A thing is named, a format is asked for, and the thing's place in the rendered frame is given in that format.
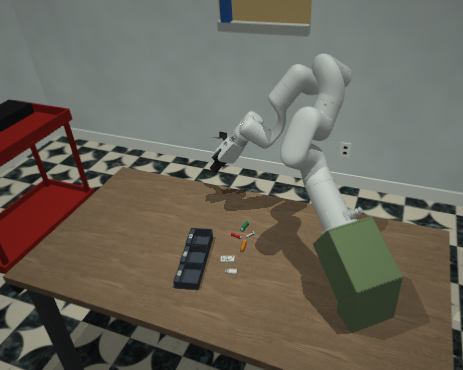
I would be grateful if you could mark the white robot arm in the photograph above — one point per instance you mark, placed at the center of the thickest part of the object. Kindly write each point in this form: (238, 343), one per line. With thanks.
(328, 78)

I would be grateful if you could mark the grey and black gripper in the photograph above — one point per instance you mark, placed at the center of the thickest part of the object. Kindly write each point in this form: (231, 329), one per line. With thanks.
(227, 152)

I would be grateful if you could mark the white domino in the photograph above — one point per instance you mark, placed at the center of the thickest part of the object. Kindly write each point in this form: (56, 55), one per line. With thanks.
(227, 259)

